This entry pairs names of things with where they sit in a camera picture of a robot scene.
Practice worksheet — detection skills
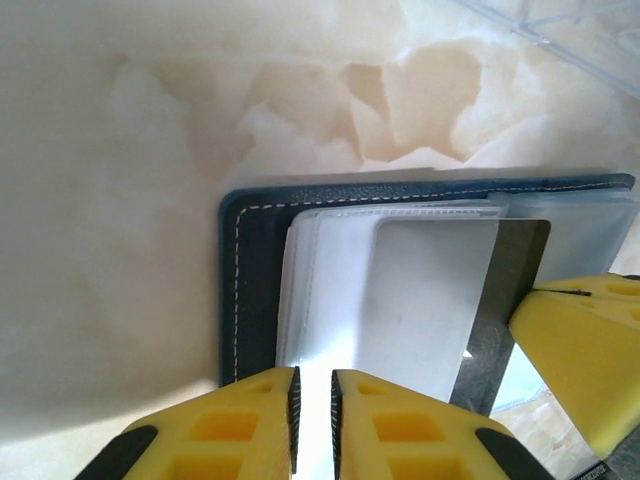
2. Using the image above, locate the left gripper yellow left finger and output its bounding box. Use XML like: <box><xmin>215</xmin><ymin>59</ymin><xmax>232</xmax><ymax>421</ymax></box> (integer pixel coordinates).
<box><xmin>87</xmin><ymin>366</ymin><xmax>302</xmax><ymax>480</ymax></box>

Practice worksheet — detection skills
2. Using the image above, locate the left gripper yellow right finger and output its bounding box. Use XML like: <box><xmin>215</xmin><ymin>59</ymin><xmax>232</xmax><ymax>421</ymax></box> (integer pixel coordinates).
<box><xmin>330</xmin><ymin>368</ymin><xmax>556</xmax><ymax>480</ymax></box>

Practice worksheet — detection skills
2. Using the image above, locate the navy leather card holder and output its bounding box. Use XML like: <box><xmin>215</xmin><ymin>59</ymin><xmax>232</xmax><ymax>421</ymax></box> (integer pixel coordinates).
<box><xmin>217</xmin><ymin>172</ymin><xmax>640</xmax><ymax>389</ymax></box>

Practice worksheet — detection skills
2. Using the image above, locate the clear plastic card tray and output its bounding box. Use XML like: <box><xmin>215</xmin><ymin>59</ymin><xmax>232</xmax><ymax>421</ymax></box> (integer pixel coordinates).
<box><xmin>457</xmin><ymin>0</ymin><xmax>640</xmax><ymax>104</ymax></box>

